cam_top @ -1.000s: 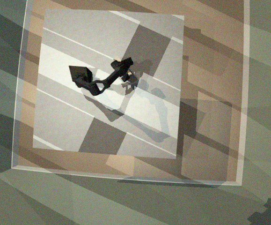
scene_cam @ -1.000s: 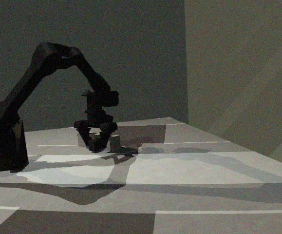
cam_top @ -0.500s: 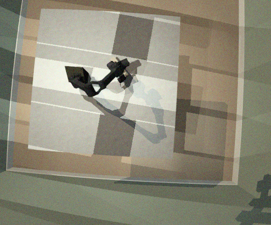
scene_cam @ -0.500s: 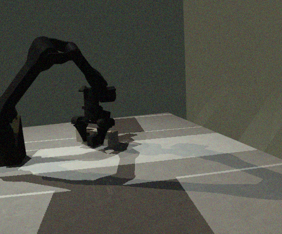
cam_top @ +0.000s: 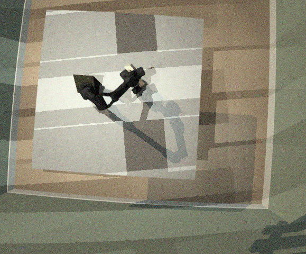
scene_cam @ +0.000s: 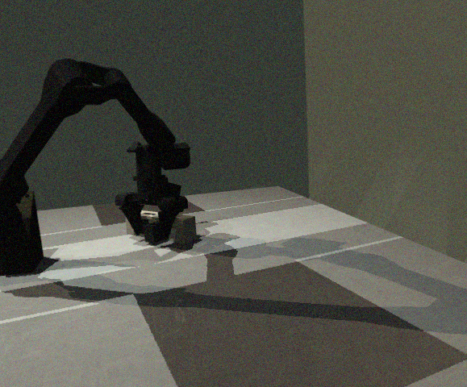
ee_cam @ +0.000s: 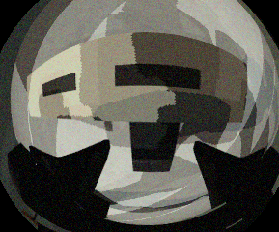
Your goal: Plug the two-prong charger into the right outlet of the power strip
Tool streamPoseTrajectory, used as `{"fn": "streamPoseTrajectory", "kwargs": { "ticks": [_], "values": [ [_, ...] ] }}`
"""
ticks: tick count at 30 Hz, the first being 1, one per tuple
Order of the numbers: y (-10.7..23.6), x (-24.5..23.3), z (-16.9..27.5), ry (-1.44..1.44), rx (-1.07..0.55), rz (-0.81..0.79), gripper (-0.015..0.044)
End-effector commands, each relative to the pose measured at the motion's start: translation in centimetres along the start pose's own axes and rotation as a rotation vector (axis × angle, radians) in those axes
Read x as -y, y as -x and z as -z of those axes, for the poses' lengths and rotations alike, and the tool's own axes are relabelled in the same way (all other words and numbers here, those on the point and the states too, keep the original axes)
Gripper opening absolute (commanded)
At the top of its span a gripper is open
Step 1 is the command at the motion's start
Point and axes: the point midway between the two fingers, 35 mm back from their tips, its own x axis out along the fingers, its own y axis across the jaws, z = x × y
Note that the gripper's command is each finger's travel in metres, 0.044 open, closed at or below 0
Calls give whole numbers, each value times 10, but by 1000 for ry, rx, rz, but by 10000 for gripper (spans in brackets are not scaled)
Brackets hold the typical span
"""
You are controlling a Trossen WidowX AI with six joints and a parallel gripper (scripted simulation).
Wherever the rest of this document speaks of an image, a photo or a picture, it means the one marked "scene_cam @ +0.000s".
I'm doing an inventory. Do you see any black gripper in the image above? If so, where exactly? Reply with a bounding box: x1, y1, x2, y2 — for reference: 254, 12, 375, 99
115, 171, 188, 240

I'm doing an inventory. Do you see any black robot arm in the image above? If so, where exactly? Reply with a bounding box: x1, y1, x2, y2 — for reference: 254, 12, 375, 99
0, 59, 190, 238

